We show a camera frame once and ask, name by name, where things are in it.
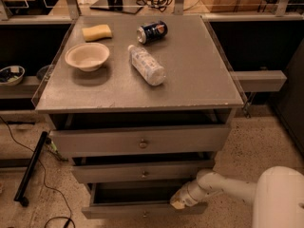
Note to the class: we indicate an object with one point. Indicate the grey drawer cabinet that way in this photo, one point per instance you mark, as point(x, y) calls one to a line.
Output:
point(197, 90)

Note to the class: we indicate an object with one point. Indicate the grey middle drawer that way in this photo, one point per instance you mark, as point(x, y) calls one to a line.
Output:
point(164, 170)

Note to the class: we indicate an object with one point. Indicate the grey bottom drawer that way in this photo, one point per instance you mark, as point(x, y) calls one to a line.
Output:
point(142, 198)

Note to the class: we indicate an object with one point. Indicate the grey drawer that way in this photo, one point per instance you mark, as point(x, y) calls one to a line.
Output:
point(164, 170)
point(140, 140)
point(142, 198)

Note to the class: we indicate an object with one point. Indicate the black bar on floor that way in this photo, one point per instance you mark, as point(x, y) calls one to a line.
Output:
point(20, 194)

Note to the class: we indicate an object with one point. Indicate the black monitor stand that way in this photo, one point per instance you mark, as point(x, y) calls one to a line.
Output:
point(122, 6)

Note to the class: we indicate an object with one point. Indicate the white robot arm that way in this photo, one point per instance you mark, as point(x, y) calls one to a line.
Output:
point(277, 197)

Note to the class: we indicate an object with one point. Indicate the beige paper bowl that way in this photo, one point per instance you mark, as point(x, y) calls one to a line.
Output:
point(87, 56)

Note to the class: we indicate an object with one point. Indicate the white bowl with items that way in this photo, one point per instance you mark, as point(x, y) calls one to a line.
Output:
point(11, 75)

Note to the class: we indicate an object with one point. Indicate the clear plastic water bottle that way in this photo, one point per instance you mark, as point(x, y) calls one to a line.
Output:
point(147, 65)

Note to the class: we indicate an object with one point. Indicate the blue pepsi can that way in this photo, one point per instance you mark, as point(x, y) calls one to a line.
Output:
point(151, 32)

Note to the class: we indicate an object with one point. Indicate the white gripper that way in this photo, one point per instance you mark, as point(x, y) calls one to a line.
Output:
point(187, 192)

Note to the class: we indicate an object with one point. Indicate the yellow sponge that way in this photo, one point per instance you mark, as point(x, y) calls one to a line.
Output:
point(97, 32)

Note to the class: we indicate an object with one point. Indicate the grey top drawer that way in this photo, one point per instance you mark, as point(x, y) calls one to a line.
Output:
point(140, 140)

